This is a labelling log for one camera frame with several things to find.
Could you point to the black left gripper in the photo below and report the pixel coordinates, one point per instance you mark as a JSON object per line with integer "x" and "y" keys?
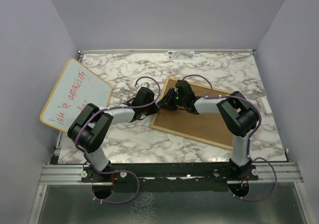
{"x": 153, "y": 110}

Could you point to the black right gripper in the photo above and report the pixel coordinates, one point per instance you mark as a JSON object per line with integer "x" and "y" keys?
{"x": 166, "y": 102}

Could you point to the light wooden picture frame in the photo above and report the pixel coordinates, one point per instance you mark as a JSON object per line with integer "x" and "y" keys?
{"x": 159, "y": 129}

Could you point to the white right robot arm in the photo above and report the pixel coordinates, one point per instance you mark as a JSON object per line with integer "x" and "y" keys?
{"x": 241, "y": 117}

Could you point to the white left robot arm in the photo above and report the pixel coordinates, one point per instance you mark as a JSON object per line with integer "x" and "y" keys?
{"x": 90, "y": 127}

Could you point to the white sticker label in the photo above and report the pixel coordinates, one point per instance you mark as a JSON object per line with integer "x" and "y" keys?
{"x": 180, "y": 55}

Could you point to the yellow-rimmed whiteboard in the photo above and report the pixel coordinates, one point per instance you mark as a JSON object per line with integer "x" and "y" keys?
{"x": 75, "y": 88}

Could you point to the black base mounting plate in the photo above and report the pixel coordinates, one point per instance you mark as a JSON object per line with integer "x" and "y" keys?
{"x": 169, "y": 177}

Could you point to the white block at table edge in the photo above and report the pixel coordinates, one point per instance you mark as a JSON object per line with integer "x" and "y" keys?
{"x": 265, "y": 106}

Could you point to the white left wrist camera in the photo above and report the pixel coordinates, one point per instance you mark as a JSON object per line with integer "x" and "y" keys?
{"x": 145, "y": 84}

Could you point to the aluminium back rail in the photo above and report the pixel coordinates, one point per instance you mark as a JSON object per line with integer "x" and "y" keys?
{"x": 162, "y": 51}

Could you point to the aluminium rail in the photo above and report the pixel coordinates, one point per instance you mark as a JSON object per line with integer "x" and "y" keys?
{"x": 162, "y": 51}
{"x": 282, "y": 172}

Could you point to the aluminium front rail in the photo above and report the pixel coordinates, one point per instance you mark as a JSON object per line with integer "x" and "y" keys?
{"x": 282, "y": 172}

